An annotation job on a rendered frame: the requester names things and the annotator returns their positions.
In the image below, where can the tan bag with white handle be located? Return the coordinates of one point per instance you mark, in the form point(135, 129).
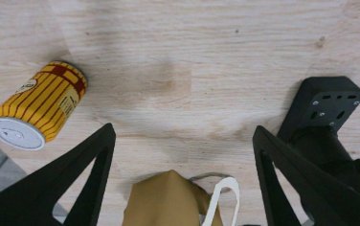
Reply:
point(171, 200)

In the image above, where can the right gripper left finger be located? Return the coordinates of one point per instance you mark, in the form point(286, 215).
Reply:
point(31, 200)

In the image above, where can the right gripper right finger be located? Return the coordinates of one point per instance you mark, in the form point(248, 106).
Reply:
point(331, 202)

